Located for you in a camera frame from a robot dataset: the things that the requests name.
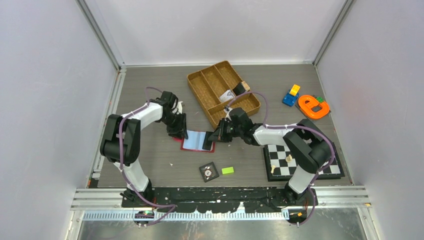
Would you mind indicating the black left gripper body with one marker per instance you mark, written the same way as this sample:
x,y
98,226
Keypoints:
x,y
175,123

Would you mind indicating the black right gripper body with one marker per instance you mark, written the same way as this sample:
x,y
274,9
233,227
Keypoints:
x,y
229,130

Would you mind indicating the black credit card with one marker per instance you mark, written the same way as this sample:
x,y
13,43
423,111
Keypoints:
x,y
207,143

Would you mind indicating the red leather card holder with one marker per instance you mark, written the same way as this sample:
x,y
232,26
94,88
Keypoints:
x,y
194,142

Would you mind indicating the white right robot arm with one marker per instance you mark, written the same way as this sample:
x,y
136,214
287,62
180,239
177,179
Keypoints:
x,y
311,149

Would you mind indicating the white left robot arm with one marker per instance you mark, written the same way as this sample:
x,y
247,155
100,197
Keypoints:
x,y
121,140

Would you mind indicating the green rectangular block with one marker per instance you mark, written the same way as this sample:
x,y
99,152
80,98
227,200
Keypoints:
x,y
227,170

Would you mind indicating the poker chip in black case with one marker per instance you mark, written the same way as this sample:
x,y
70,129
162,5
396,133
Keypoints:
x,y
208,172

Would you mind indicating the woven wicker divided tray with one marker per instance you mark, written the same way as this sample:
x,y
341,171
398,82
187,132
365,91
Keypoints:
x,y
214,87

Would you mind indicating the wooden chess piece lower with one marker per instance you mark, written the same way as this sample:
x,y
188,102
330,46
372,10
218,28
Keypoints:
x,y
272,169

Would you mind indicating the wooden chess piece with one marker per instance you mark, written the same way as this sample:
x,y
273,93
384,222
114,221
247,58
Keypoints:
x,y
272,169
289,158

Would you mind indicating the blue toy brick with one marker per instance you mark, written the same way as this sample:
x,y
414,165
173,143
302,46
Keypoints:
x,y
290,100

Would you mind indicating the black white chessboard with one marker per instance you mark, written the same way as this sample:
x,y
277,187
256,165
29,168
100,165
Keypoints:
x,y
276,155

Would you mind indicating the wooden chess piece upper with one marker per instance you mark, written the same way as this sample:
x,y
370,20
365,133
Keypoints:
x,y
289,158

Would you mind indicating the yellow toy brick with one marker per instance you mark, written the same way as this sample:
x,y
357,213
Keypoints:
x,y
294,90

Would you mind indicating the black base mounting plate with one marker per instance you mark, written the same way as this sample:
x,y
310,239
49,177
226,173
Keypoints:
x,y
217,200

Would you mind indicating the green toy brick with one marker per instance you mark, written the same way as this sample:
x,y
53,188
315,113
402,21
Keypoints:
x,y
319,99

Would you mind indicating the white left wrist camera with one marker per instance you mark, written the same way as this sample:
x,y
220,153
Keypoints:
x,y
179,108

